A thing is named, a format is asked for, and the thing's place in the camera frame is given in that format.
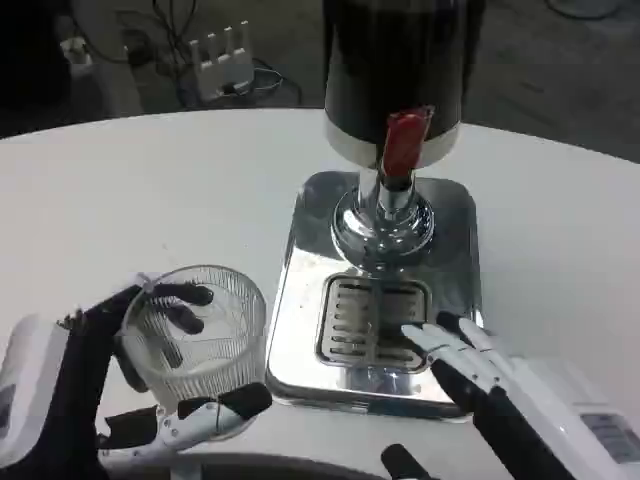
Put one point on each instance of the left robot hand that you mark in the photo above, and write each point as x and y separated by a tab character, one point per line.
60	380

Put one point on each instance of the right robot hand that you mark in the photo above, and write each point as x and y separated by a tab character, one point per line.
505	385

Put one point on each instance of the clear ribbed glass cup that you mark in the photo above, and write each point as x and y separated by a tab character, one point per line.
200	335

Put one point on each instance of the slotted drip grid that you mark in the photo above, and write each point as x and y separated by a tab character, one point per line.
372	325

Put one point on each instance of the steel drip tray base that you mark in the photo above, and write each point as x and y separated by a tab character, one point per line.
380	280

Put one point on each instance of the black drink dispenser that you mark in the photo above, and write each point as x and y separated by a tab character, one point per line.
395	75

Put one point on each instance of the white power adapter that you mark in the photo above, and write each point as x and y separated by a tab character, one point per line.
76	51

